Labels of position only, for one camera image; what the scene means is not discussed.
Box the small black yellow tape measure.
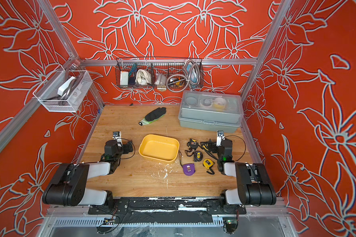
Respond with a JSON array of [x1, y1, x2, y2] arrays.
[[193, 151, 203, 162]]

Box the yellow plastic storage tray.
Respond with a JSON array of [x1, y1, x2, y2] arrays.
[[138, 134, 180, 164]]

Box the purple tape measure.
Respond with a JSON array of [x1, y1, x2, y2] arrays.
[[182, 163, 195, 176]]

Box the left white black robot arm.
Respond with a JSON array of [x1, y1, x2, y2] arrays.
[[42, 138, 135, 210]]

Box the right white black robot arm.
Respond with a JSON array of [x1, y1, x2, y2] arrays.
[[209, 136, 277, 206]]

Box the white box in basket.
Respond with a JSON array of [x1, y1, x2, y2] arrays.
[[120, 71, 129, 87]]

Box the grey plastic lidded toolbox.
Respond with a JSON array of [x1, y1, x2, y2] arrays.
[[178, 91, 243, 133]]

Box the black green work glove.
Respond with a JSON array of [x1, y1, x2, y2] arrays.
[[138, 107, 166, 126]]

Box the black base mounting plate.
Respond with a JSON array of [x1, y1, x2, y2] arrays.
[[88, 197, 246, 216]]

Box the white cloth in basket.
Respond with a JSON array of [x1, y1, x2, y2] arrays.
[[135, 69, 152, 86]]

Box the white adapter in side basket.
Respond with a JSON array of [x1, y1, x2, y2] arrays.
[[57, 77, 76, 96]]

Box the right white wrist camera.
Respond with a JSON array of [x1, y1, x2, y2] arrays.
[[216, 130, 225, 147]]

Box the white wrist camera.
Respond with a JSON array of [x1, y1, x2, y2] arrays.
[[113, 131, 122, 143], [216, 130, 225, 147]]

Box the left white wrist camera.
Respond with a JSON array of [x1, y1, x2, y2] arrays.
[[113, 131, 122, 143]]

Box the coiled grey cable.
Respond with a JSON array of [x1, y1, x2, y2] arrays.
[[167, 59, 201, 93]]

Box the black wire wall basket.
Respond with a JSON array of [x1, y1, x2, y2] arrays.
[[115, 57, 204, 93]]

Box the white wire side basket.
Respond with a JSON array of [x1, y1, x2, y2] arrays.
[[33, 66, 93, 113]]

